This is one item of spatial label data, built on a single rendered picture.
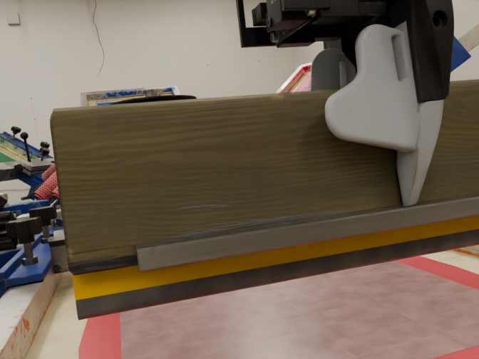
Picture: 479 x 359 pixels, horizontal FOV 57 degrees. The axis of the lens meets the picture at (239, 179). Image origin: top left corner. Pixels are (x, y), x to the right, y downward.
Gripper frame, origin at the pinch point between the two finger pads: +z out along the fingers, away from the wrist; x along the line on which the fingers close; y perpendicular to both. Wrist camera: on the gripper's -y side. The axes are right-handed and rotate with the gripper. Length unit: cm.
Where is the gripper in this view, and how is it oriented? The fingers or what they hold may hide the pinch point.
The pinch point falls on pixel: (392, 177)
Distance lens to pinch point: 27.0
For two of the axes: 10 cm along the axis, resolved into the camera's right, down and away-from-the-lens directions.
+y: -9.5, 1.3, -2.7
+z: 1.1, 9.9, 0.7
